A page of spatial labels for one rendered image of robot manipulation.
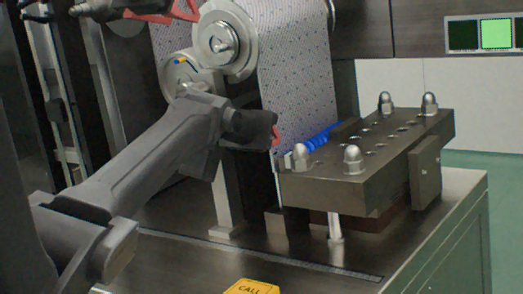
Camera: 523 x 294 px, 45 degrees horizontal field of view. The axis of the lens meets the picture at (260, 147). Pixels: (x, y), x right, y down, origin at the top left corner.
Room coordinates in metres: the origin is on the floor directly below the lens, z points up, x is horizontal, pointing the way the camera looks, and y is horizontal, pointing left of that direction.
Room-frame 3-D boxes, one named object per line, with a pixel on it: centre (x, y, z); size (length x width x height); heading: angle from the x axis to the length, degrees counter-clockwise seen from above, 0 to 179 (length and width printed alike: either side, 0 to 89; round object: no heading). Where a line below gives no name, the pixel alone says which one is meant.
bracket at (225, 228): (1.09, 0.09, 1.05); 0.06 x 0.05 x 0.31; 141
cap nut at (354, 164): (0.96, -0.14, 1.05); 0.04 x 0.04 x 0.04
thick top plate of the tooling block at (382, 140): (1.11, -0.21, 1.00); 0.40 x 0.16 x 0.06; 141
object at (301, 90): (1.15, -0.09, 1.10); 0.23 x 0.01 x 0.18; 141
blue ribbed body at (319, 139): (1.14, -0.11, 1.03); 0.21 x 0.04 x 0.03; 141
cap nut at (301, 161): (1.01, -0.06, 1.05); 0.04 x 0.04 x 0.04
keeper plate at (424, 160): (1.06, -0.29, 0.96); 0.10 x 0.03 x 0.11; 141
